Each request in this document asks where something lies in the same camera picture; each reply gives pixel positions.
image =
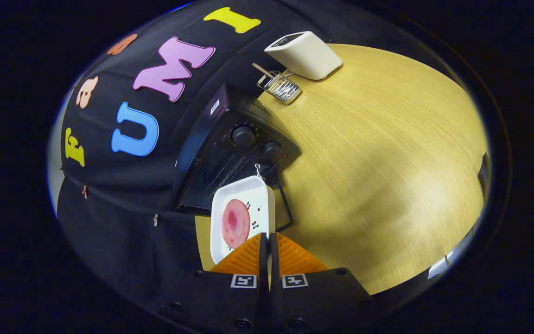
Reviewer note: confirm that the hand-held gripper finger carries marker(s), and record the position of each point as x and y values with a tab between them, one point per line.
274	287
262	287

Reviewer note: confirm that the pink ham slice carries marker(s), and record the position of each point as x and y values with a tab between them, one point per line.
235	222

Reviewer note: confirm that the white square plate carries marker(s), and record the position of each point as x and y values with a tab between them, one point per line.
241	188

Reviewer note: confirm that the black toaster oven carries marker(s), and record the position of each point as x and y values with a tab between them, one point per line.
202	144

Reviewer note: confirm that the white bread toaster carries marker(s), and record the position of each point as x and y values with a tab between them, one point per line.
308	55

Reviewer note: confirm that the black backdrop cloth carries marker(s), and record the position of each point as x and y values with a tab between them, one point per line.
123	222

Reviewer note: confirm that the pink clothespin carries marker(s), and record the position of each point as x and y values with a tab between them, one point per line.
84	191

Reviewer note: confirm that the wooden stick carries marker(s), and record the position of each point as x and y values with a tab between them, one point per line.
262	70

